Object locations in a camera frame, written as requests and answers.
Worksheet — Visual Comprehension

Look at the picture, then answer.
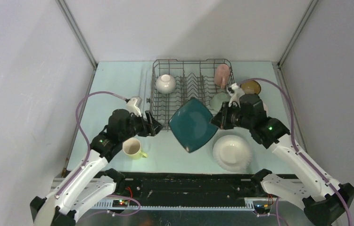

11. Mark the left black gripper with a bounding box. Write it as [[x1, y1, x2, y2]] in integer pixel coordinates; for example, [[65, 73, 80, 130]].
[[119, 110, 164, 142]]

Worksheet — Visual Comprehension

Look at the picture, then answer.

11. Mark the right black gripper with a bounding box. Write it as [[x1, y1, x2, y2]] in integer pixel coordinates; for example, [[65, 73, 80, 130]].
[[209, 101, 253, 130]]

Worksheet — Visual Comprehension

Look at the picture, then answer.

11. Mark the pale green bowl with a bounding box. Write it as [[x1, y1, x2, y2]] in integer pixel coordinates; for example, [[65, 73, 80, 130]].
[[210, 92, 230, 112]]

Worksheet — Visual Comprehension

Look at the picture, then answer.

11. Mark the teal square plate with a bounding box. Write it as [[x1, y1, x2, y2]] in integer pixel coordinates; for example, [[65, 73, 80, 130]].
[[168, 98, 218, 153]]

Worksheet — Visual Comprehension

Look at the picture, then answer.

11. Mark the white scalloped plate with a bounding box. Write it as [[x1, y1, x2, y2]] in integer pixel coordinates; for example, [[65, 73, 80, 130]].
[[213, 135, 253, 173]]

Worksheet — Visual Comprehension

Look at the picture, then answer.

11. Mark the white ribbed bowl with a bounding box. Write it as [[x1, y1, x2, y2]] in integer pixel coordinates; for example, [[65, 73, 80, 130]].
[[155, 74, 176, 94]]

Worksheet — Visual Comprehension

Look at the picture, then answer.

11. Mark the pink mug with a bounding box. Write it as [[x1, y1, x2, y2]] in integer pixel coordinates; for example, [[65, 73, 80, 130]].
[[214, 64, 231, 89]]

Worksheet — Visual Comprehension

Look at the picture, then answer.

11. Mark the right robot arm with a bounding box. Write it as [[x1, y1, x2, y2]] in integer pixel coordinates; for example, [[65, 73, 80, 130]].
[[210, 94, 354, 226]]

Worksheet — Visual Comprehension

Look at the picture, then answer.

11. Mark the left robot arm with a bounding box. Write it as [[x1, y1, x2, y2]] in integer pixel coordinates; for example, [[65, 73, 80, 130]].
[[30, 109, 163, 226]]

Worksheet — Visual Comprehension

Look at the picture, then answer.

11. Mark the yellow-green mug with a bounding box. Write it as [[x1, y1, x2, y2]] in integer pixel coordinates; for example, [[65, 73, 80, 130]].
[[122, 138, 148, 160]]

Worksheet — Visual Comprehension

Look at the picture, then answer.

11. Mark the brown glazed bowl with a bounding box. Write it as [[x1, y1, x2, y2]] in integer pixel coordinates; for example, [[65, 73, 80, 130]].
[[240, 80, 262, 95]]

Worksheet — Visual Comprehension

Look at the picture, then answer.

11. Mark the small white bowl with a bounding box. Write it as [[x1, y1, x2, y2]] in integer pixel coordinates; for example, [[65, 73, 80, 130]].
[[263, 102, 268, 115]]

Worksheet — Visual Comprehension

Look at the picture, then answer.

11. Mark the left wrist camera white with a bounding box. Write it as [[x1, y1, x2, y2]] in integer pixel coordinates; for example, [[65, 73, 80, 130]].
[[126, 96, 142, 117]]

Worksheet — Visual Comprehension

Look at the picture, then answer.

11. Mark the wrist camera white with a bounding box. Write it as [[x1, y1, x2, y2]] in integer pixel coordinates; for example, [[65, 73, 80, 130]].
[[226, 83, 245, 107], [126, 96, 142, 117]]

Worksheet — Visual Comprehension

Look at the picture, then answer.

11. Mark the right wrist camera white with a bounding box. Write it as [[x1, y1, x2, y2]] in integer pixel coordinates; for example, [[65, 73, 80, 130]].
[[226, 83, 245, 107]]

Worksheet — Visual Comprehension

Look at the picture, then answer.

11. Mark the grey wire dish rack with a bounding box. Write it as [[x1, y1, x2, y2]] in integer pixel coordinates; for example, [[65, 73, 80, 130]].
[[147, 58, 235, 131]]

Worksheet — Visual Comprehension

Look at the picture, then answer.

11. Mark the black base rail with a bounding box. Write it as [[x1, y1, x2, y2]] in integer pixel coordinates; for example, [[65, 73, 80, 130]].
[[63, 169, 315, 209]]

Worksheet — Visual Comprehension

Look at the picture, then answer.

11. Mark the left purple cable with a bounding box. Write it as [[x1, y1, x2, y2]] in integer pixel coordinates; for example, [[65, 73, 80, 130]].
[[55, 91, 141, 218]]

